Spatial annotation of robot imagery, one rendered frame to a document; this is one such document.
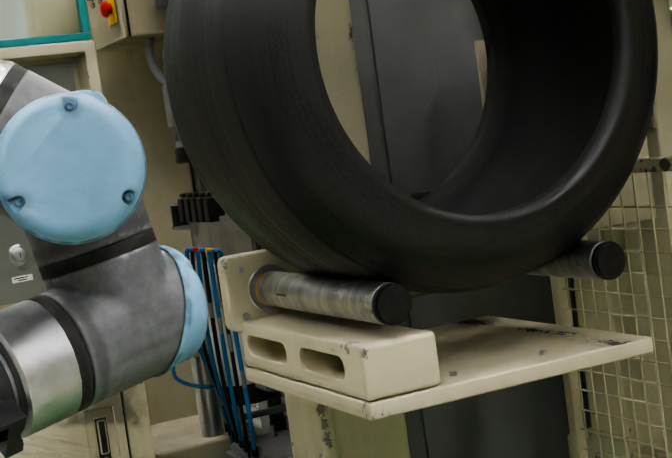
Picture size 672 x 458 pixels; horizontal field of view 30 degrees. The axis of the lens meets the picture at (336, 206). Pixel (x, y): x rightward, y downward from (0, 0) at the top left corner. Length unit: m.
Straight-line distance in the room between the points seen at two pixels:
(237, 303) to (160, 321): 0.68
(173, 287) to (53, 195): 0.20
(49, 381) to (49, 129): 0.20
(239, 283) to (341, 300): 0.27
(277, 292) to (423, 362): 0.28
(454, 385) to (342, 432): 0.39
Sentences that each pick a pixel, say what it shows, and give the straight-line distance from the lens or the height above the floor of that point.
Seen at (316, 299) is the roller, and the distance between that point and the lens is 1.43.
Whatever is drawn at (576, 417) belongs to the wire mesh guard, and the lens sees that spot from 1.92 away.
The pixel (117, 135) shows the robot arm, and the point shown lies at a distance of 0.78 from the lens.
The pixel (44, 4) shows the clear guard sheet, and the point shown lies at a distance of 1.88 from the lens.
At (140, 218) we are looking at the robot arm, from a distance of 0.94.
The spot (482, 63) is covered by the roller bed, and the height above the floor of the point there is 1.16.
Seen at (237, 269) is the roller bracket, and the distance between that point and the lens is 1.60.
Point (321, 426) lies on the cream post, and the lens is 1.70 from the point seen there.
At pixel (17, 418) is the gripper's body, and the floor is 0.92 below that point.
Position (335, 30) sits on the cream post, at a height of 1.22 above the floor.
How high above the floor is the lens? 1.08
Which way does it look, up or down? 3 degrees down
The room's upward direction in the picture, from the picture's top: 8 degrees counter-clockwise
